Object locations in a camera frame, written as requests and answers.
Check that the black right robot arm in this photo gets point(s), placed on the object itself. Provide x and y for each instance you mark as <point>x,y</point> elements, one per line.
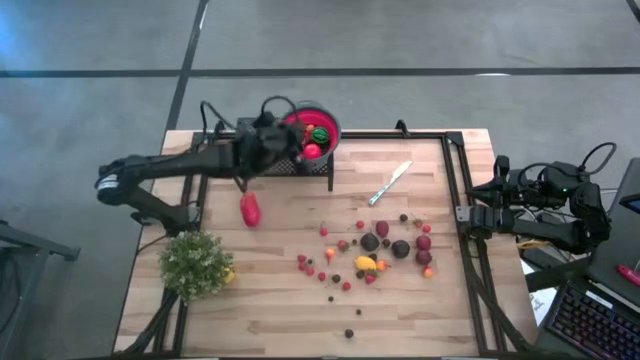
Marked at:
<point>550,232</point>

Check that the black stand bar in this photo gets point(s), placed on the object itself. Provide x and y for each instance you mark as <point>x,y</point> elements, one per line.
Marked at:
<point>555,277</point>

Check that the red grey collapsible colander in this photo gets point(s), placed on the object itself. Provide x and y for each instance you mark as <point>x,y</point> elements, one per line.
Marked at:
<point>327,120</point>

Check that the red bell pepper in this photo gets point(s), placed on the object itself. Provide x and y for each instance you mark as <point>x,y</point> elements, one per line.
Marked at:
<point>250,210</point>

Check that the small green watermelon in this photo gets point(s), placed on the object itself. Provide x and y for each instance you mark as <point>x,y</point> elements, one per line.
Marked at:
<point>320,136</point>

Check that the red raspberry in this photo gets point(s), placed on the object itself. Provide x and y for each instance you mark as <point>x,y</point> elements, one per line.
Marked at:
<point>322,276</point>
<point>346,286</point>

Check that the black mesh shelf riser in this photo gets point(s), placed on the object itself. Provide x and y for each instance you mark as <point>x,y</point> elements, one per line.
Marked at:
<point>322,170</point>

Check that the red strawberry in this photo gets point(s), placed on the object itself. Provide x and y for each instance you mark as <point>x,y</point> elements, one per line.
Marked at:
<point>343,245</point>
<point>370,278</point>

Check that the grey metal stand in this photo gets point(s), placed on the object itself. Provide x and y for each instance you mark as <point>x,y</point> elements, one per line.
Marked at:
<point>40,245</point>

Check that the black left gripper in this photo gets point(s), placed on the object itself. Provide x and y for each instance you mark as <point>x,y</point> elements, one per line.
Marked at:
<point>265,150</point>

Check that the white paper sheet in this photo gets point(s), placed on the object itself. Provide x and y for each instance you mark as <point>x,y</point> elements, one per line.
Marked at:
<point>542,302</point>

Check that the large dark purple fruit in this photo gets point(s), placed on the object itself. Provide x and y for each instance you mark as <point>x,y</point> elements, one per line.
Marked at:
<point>400,249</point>
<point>369,242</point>

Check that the green artificial potted plant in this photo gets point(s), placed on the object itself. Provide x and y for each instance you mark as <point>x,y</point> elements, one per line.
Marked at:
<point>195,265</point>

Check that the dark red fig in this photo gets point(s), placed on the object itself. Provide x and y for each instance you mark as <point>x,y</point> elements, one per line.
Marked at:
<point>382,229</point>

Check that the red round apple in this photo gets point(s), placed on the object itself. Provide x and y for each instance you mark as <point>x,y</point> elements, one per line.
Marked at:
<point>312,151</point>

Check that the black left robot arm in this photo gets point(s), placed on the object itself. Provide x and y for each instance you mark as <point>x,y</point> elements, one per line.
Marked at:
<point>165,167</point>

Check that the red marker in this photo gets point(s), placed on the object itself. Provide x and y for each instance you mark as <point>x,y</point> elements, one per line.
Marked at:
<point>629,275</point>

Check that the black device with blue screen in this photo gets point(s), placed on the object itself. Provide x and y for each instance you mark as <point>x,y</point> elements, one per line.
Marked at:
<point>631,200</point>

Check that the black blackberry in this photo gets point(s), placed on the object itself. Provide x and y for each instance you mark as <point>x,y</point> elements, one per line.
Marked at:
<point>360,274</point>

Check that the grey laptop with backlit keyboard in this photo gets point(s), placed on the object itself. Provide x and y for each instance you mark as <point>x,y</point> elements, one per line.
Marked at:
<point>615,240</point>

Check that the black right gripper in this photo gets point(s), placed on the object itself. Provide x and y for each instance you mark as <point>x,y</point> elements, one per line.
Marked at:
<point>520,190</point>

